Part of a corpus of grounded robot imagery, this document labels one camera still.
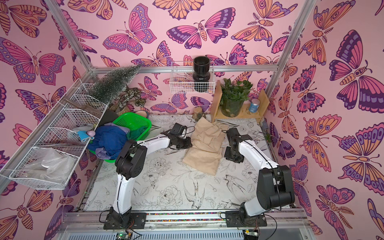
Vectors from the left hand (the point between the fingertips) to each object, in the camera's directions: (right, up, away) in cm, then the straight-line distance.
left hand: (196, 144), depth 99 cm
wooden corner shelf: (+15, +21, +7) cm, 26 cm away
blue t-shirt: (-53, +5, -8) cm, 53 cm away
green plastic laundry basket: (-49, +17, +11) cm, 53 cm away
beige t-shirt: (+8, +3, +4) cm, 9 cm away
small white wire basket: (-10, +43, +4) cm, 44 cm away
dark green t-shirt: (-42, +6, +2) cm, 43 cm away
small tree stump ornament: (+2, +22, +14) cm, 26 cm away
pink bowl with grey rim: (-43, +22, +22) cm, 53 cm away
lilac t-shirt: (-55, -3, -13) cm, 57 cm away
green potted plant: (+24, +32, -4) cm, 40 cm away
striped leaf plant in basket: (-45, +32, 0) cm, 55 cm away
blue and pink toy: (-51, +7, -31) cm, 60 cm away
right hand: (+20, -7, -11) cm, 24 cm away
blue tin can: (+43, +27, +9) cm, 51 cm away
